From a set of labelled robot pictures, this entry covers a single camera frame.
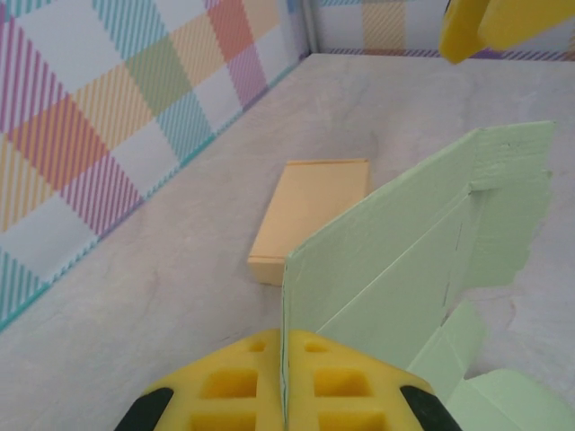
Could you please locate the orange paper box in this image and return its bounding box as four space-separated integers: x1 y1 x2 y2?
247 159 370 287

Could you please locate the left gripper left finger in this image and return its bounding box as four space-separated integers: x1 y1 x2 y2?
114 330 287 431

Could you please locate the green paper box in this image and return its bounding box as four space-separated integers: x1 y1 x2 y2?
280 119 558 431

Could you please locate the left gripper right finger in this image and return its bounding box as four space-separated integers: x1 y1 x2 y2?
286 330 459 431

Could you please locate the aluminium frame post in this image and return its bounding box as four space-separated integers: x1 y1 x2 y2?
300 0 323 55

